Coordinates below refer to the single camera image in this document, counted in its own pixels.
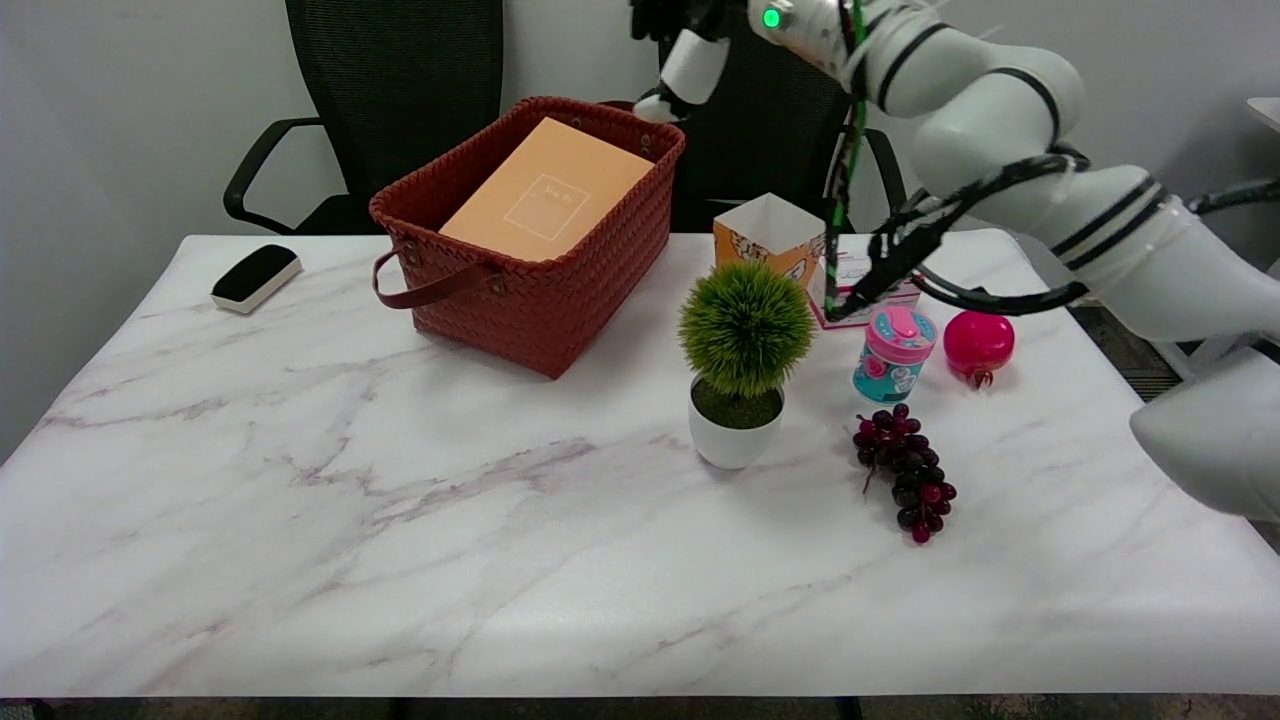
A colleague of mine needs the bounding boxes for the brown woven storage basket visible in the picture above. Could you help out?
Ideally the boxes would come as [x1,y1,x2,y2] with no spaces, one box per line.
[368,96,687,381]

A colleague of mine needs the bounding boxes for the pink teal lidded cup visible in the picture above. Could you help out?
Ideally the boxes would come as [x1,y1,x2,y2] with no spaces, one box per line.
[852,306,939,405]

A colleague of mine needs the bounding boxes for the dark red grape bunch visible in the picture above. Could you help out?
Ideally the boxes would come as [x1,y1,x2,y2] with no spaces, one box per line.
[852,403,958,546]

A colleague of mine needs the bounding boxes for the black mesh office chair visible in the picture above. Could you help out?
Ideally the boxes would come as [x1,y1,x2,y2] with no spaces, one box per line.
[222,0,506,237]
[657,0,910,235]

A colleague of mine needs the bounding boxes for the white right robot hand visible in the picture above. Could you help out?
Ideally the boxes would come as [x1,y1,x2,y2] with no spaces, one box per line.
[629,0,771,125]

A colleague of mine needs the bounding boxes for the orange paper popcorn box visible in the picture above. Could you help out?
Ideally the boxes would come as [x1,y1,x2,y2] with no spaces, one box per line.
[712,192,833,292]

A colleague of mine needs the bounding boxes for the green plant in white pot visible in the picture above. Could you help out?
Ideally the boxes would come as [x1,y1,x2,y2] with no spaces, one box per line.
[678,260,816,471]

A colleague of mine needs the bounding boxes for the white pink carton box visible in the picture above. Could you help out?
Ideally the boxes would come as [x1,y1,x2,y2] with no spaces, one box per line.
[808,236,926,330]

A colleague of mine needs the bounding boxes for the yellow book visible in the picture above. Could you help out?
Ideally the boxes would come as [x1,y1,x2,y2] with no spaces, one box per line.
[438,117,656,264]

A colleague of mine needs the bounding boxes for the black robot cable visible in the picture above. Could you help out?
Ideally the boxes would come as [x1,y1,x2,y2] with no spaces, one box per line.
[822,140,1280,323]

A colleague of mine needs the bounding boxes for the black white board eraser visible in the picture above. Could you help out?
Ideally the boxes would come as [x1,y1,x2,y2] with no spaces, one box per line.
[210,244,303,315]

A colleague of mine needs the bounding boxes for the green robot cable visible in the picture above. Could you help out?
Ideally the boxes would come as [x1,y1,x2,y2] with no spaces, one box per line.
[824,0,867,311]

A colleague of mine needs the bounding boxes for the pink toy pomegranate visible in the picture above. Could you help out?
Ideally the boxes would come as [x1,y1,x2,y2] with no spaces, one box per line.
[942,308,1016,390]

